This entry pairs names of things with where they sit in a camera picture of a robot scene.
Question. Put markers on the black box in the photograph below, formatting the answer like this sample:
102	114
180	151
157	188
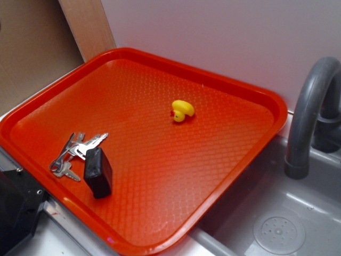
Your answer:
98	173

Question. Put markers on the yellow rubber duck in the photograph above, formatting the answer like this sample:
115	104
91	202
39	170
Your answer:
181	109

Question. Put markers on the red plastic tray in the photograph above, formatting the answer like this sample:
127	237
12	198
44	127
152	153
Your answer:
165	174

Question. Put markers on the silver key bunch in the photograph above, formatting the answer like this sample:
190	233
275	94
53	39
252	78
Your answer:
74	147

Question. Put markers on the grey plastic sink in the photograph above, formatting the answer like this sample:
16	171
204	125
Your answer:
264	187

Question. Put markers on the wooden board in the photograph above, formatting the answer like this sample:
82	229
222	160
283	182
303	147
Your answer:
89	26

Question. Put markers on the grey curved faucet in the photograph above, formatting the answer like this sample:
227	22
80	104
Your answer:
316	119

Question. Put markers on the round sink drain cover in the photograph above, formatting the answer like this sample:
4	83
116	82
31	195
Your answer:
279	233

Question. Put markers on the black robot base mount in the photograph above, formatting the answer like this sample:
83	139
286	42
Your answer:
22	200

